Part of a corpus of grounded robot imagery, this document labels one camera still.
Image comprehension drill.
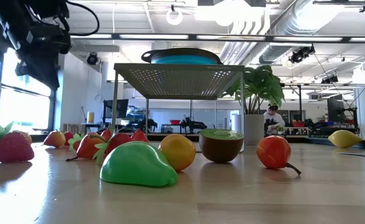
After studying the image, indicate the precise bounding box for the red toy strawberry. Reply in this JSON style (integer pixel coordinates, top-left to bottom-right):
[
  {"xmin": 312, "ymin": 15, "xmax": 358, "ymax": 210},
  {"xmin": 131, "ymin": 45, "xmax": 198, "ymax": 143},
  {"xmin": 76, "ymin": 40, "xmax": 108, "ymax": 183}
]
[
  {"xmin": 91, "ymin": 133, "xmax": 132, "ymax": 166},
  {"xmin": 0, "ymin": 121, "xmax": 35, "ymax": 164},
  {"xmin": 63, "ymin": 131, "xmax": 75, "ymax": 146},
  {"xmin": 100, "ymin": 128, "xmax": 113, "ymax": 141},
  {"xmin": 67, "ymin": 133, "xmax": 84, "ymax": 152}
]

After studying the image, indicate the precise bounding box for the blue collapsible colander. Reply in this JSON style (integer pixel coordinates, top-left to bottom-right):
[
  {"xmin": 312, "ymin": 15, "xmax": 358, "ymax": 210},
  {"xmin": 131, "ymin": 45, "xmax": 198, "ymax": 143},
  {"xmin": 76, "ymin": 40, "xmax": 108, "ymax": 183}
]
[{"xmin": 141, "ymin": 47, "xmax": 223, "ymax": 65}]

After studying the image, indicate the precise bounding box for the small red toy fruit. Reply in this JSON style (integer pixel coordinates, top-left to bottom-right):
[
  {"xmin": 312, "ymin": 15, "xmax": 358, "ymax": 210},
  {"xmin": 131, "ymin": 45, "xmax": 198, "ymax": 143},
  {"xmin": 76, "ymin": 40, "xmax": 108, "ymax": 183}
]
[{"xmin": 130, "ymin": 129, "xmax": 150, "ymax": 144}]

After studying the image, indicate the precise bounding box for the black ceiling spotlight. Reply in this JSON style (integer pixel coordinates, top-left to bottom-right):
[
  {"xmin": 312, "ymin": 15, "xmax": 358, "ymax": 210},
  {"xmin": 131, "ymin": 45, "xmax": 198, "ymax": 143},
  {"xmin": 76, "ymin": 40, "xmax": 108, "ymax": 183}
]
[{"xmin": 86, "ymin": 52, "xmax": 99, "ymax": 66}]

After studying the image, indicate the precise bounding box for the wooden pallet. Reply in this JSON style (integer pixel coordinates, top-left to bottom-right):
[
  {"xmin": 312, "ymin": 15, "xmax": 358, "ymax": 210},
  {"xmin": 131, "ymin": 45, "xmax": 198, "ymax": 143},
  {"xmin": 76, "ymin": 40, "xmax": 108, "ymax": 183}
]
[{"xmin": 62, "ymin": 123, "xmax": 83, "ymax": 134}]

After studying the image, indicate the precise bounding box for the black monitor desk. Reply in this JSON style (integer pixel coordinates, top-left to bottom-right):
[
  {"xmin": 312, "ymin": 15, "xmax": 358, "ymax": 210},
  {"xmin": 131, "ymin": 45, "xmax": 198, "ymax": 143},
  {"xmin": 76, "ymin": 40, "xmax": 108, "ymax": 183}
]
[{"xmin": 81, "ymin": 122, "xmax": 108, "ymax": 134}]

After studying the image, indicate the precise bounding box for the black computer monitor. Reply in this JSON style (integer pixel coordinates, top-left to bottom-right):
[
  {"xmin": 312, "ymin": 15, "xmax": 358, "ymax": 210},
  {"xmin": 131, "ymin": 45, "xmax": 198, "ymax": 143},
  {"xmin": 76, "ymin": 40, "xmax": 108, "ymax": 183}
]
[{"xmin": 103, "ymin": 98, "xmax": 129, "ymax": 119}]

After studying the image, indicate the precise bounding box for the green toy pear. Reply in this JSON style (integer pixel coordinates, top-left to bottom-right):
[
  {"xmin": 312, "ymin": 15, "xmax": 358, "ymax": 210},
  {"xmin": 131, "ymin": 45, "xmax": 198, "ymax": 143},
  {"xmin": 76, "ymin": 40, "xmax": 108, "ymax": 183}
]
[{"xmin": 99, "ymin": 141, "xmax": 179, "ymax": 188}]

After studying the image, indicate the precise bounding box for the mint green perforated rack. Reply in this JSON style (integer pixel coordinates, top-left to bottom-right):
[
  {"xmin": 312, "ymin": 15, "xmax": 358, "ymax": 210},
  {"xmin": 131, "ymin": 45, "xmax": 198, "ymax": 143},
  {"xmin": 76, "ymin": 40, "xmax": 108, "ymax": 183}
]
[{"xmin": 111, "ymin": 63, "xmax": 246, "ymax": 153}]

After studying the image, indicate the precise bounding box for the toy kiwi half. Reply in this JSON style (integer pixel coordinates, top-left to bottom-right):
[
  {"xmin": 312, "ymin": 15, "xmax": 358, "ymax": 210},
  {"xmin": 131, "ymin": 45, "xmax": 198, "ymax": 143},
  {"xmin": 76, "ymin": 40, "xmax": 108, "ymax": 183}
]
[{"xmin": 198, "ymin": 128, "xmax": 245, "ymax": 164}]

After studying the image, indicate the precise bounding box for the artificial potted monstera plant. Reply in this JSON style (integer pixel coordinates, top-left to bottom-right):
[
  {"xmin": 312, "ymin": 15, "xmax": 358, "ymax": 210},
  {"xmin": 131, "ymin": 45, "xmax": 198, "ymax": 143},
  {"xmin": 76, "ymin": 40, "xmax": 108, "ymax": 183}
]
[{"xmin": 224, "ymin": 64, "xmax": 285, "ymax": 146}]

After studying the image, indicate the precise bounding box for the person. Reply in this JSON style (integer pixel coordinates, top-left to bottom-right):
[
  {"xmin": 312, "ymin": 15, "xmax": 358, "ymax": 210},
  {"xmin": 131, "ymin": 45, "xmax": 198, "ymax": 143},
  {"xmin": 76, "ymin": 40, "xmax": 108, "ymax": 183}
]
[{"xmin": 262, "ymin": 104, "xmax": 286, "ymax": 133}]

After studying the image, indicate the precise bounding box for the yellow toy lemon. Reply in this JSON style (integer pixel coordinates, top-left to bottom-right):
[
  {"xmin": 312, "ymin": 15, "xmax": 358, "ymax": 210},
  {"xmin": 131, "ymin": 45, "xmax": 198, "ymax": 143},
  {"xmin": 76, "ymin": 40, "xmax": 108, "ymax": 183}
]
[{"xmin": 327, "ymin": 129, "xmax": 363, "ymax": 149}]

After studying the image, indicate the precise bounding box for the silver toy knife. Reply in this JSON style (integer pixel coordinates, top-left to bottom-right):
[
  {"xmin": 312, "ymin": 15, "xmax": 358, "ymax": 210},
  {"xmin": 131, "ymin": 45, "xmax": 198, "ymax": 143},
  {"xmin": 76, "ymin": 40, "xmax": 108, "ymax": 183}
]
[{"xmin": 336, "ymin": 151, "xmax": 365, "ymax": 159}]

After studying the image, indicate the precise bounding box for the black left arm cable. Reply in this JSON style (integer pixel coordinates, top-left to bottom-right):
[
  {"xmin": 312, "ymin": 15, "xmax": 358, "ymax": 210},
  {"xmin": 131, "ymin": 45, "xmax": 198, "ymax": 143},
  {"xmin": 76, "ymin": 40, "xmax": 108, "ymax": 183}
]
[{"xmin": 65, "ymin": 0, "xmax": 101, "ymax": 37}]

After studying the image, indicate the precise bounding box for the white ring lamp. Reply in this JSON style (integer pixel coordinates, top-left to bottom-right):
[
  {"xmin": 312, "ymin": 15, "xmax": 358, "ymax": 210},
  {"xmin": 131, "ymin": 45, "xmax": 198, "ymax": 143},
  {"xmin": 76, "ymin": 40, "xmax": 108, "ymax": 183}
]
[{"xmin": 165, "ymin": 8, "xmax": 183, "ymax": 26}]

